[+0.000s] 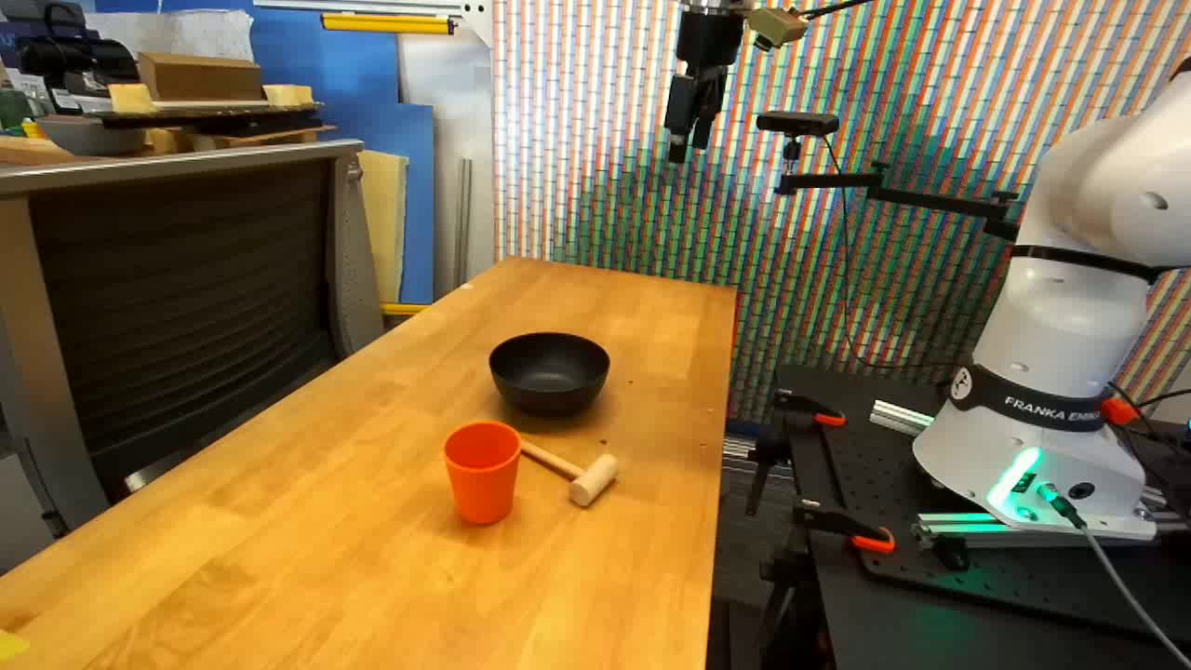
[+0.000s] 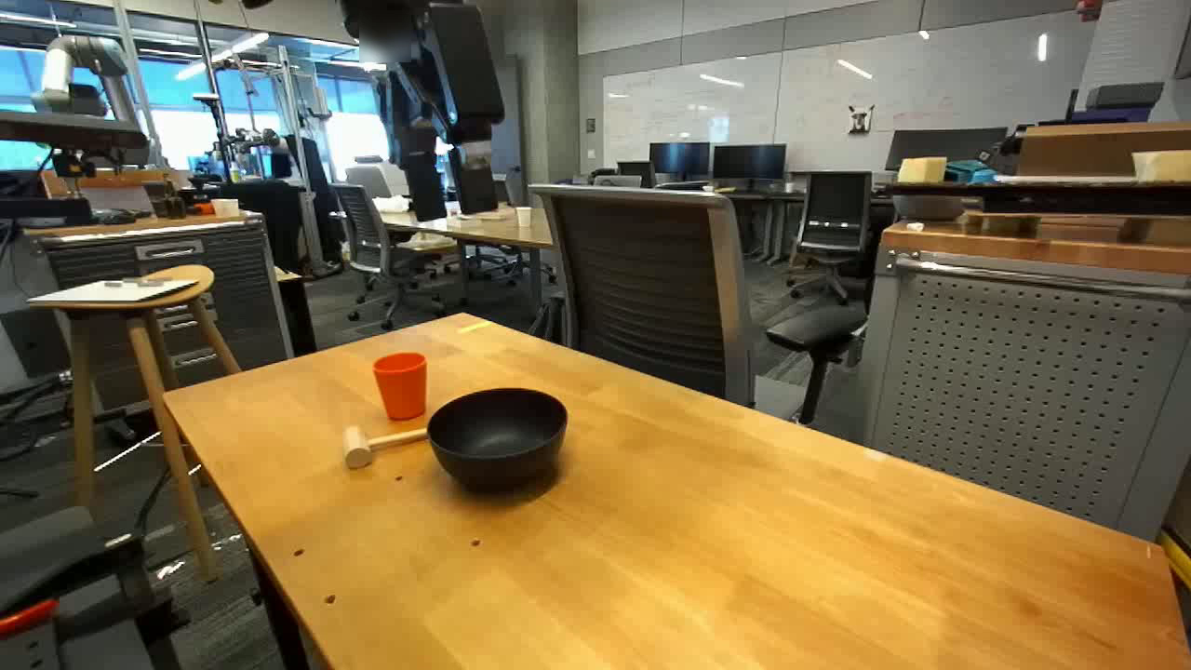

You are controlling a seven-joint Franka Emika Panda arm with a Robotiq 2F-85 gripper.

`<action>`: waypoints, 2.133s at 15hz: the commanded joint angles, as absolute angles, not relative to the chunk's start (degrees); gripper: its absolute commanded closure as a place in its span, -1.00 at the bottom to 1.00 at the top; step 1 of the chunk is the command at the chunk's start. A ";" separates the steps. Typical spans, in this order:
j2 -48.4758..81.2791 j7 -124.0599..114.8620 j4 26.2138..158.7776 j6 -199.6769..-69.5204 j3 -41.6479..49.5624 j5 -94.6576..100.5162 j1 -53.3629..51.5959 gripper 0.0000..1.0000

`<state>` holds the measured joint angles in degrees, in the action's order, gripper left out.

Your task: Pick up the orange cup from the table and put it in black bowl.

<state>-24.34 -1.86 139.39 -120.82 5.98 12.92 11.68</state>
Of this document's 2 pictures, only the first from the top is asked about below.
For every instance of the orange plastic cup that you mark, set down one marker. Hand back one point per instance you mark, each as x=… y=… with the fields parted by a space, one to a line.
x=480 y=468

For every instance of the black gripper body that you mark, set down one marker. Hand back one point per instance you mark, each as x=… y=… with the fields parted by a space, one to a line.
x=709 y=37

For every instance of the cardboard box on cabinet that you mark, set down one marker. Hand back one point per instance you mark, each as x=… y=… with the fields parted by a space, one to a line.
x=199 y=74

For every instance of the small wooden mallet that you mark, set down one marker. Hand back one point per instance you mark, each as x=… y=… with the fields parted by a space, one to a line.
x=585 y=481

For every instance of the blue foam board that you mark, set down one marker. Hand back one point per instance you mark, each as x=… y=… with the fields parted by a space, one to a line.
x=355 y=80

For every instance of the orange-handled clamp far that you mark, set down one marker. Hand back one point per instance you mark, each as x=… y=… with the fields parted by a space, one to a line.
x=810 y=406

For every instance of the black bowl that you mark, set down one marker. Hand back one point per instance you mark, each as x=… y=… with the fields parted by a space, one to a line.
x=549 y=375

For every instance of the grey perforated cabinet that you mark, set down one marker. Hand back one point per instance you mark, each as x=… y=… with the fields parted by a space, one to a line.
x=152 y=304

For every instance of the orange-handled clamp near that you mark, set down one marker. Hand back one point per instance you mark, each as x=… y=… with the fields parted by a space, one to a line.
x=827 y=520

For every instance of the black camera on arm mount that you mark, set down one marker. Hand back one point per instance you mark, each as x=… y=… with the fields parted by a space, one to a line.
x=796 y=123

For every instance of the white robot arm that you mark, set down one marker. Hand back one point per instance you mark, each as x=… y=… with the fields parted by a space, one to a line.
x=1020 y=428

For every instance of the orange-handled clamp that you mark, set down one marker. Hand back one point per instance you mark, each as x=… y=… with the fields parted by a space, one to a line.
x=827 y=520
x=810 y=406

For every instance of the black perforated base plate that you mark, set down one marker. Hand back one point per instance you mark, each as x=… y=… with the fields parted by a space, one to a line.
x=941 y=541

